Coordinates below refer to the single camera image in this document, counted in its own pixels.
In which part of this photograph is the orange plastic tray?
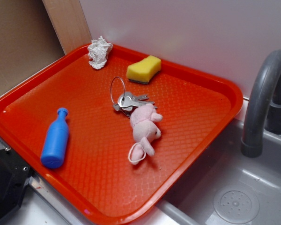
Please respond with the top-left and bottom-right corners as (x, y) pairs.
(0, 45), (243, 225)

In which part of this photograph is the grey faucet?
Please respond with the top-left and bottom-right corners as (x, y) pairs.
(241, 50), (281, 158)

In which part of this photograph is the silver key bunch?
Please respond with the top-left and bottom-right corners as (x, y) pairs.
(110, 76), (157, 118)

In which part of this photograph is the pink plush bunny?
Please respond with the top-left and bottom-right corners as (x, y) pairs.
(128, 104), (163, 165)

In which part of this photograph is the crumpled white paper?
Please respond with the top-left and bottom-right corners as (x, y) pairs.
(87, 36), (113, 70)

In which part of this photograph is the wooden board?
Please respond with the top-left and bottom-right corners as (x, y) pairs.
(43, 0), (92, 54)

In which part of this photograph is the black metal bracket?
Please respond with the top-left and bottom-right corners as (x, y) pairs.
(0, 149), (32, 224)

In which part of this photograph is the yellow sponge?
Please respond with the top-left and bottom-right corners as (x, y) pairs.
(126, 55), (162, 84)

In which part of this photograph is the sink drain strainer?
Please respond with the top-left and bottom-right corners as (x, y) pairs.
(213, 186), (259, 225)

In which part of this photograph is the grey toy sink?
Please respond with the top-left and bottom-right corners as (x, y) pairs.
(158, 120), (281, 225)

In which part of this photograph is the blue plastic bottle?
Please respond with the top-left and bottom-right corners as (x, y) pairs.
(40, 108), (69, 169)

